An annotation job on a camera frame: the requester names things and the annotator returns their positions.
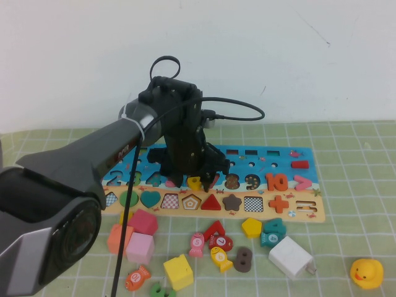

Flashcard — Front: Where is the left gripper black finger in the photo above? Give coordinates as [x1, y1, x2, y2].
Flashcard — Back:
[168, 171, 184, 189]
[200, 171, 215, 192]

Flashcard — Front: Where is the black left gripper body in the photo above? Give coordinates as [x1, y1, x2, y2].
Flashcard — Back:
[147, 123, 232, 178]

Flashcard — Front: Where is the yellow number six piece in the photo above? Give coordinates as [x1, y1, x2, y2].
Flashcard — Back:
[187, 176, 203, 191]

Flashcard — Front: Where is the red triangle piece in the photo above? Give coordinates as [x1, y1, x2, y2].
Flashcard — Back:
[201, 194, 224, 211]

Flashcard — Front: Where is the teal heart piece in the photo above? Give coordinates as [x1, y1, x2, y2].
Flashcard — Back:
[140, 191, 161, 209]

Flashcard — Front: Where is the brown star piece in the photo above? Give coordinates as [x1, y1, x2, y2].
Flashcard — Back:
[223, 194, 244, 213]

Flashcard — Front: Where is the green circle piece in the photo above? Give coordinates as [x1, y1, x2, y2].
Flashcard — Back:
[119, 191, 139, 210]

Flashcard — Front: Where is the red number seven piece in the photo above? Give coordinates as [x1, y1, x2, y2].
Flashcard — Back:
[202, 220, 225, 241]

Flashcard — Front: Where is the orange number ten piece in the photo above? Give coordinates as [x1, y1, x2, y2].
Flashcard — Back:
[265, 173, 289, 192]

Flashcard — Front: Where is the yellow pentagon piece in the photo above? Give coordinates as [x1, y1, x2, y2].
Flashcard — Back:
[241, 217, 263, 238]

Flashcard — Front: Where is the orange plus sign piece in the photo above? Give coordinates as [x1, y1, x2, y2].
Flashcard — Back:
[268, 195, 290, 214]

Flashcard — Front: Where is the colourful wooden puzzle board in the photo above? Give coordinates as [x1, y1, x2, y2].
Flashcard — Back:
[98, 144, 327, 223]

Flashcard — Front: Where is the teal number four piece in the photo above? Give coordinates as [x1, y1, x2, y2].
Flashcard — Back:
[262, 217, 286, 238]

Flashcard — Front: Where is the brown number eight piece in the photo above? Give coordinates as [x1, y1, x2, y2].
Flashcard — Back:
[233, 246, 252, 272]

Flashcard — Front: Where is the pink greater-than sign piece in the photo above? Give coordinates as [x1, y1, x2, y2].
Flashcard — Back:
[293, 174, 313, 191]

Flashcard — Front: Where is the green number three piece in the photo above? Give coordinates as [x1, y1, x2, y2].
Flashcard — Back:
[150, 280, 177, 297]

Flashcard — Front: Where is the magenta wooden block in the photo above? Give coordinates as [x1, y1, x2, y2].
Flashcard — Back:
[127, 209, 159, 238]

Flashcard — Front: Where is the white zip tie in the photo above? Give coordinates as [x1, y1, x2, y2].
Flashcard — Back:
[119, 105, 146, 146]

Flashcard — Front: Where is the red fish number seven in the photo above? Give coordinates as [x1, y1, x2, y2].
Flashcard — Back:
[209, 235, 233, 251]

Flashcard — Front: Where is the pink fish number five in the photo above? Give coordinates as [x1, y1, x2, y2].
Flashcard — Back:
[188, 231, 205, 258]

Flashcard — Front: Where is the yellow fish number six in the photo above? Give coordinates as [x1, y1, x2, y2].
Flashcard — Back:
[210, 246, 233, 273]

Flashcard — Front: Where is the light pink wooden block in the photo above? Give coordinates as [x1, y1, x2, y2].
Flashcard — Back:
[126, 231, 155, 265]

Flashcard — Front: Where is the teal fish number four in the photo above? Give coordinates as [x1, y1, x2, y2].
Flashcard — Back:
[259, 231, 283, 248]

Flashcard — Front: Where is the orange wooden block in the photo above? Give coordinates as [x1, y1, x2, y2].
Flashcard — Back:
[107, 224, 134, 256]

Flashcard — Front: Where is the yellow wooden block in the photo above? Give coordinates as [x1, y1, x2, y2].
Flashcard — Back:
[163, 253, 195, 291]

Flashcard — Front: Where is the orange fish number ten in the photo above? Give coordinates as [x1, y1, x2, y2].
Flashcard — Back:
[125, 265, 152, 292]

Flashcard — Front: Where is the white USB charger plug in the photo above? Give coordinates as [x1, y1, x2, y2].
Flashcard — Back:
[267, 235, 317, 281]

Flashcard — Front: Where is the green checked tablecloth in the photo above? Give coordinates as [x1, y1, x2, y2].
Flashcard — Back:
[0, 119, 396, 297]

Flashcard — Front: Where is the yellow rubber duck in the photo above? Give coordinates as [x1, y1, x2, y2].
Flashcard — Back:
[349, 259, 384, 290]

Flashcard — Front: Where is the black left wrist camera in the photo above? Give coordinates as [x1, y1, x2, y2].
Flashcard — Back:
[200, 108, 218, 129]

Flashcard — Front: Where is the long black camera cable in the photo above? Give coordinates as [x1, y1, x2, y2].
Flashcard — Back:
[110, 97, 266, 297]

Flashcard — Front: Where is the short black looped cable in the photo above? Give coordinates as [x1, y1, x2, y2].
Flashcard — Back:
[150, 55, 182, 80]

